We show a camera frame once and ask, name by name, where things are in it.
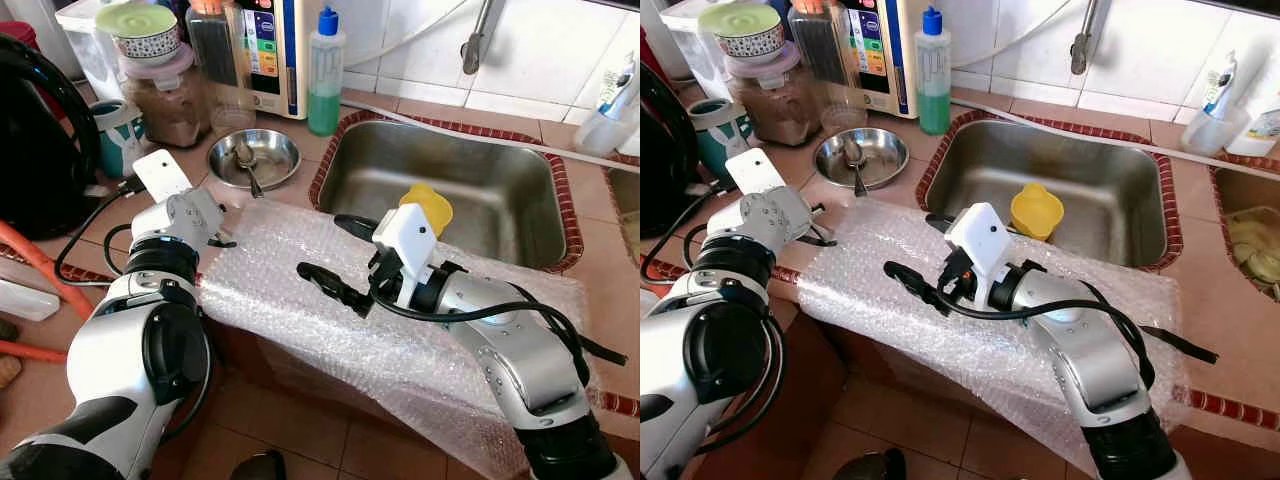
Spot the white detergent bottle yellow cap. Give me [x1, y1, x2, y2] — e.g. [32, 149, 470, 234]
[1225, 95, 1280, 158]

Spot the teal white rabbit mug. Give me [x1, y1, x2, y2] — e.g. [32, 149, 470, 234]
[688, 97, 753, 179]
[90, 98, 146, 181]

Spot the white plastic pipe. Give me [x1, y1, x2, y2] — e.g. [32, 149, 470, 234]
[950, 97, 1216, 151]
[345, 97, 611, 166]

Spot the yellow plastic cup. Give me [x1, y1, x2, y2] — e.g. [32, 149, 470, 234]
[1010, 182, 1065, 242]
[400, 183, 454, 238]

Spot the steel spoon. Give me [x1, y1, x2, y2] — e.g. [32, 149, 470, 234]
[843, 138, 871, 198]
[233, 140, 264, 199]

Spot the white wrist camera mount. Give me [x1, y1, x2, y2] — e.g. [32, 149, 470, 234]
[945, 203, 1011, 309]
[132, 150, 194, 203]
[725, 148, 788, 199]
[372, 205, 438, 309]

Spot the black round appliance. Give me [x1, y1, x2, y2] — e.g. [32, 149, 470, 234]
[0, 33, 103, 241]
[640, 62, 701, 239]

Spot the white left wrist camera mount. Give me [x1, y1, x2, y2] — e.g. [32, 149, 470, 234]
[132, 150, 194, 203]
[725, 148, 788, 199]

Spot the patterned bowl green lid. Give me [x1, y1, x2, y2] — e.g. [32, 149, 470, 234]
[95, 0, 183, 66]
[697, 0, 791, 63]

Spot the black flat strip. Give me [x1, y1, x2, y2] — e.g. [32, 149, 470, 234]
[1140, 325, 1221, 365]
[578, 337, 630, 367]

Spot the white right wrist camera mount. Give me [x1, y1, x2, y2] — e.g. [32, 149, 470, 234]
[372, 205, 438, 309]
[945, 203, 1011, 309]

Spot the clear square food container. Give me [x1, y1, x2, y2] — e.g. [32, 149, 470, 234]
[1225, 205, 1280, 291]

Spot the beige water purifier appliance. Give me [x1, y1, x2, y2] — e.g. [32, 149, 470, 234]
[835, 0, 921, 119]
[225, 0, 313, 121]

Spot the shallow steel bowl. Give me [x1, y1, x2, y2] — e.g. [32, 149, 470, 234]
[207, 128, 302, 191]
[814, 127, 910, 189]

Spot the clear bubble wrap sheet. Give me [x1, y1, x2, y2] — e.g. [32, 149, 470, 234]
[195, 198, 596, 479]
[795, 198, 1191, 476]

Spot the clear plastic container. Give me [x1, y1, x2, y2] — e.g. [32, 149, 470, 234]
[660, 0, 731, 101]
[55, 0, 126, 101]

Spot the grey hanging tap nozzle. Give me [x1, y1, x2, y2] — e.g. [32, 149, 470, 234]
[1070, 0, 1106, 76]
[460, 0, 498, 76]

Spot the green soap bottle blue cap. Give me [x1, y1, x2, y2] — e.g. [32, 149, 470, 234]
[914, 5, 953, 136]
[306, 5, 346, 138]

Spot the white toothpaste tube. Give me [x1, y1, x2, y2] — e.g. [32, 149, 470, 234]
[1203, 50, 1241, 121]
[600, 55, 639, 121]

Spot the brown jar pink lid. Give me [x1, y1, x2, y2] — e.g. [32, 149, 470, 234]
[118, 42, 213, 149]
[727, 42, 821, 148]

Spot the clear plastic cup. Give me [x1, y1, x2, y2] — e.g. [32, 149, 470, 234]
[1180, 100, 1251, 156]
[575, 100, 636, 159]

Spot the red container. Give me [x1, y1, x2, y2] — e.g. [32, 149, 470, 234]
[0, 20, 41, 51]

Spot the clear jar orange lid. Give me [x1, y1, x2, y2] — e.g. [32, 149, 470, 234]
[185, 0, 259, 136]
[788, 0, 866, 136]

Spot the steel sink basin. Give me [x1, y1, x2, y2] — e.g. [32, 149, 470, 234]
[915, 110, 1184, 271]
[308, 110, 586, 273]
[1208, 155, 1280, 301]
[605, 160, 641, 261]

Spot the white flat bar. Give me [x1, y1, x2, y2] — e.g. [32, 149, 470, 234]
[0, 277, 61, 323]

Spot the black robot foot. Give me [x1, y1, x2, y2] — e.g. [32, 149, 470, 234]
[835, 448, 906, 480]
[230, 450, 288, 480]

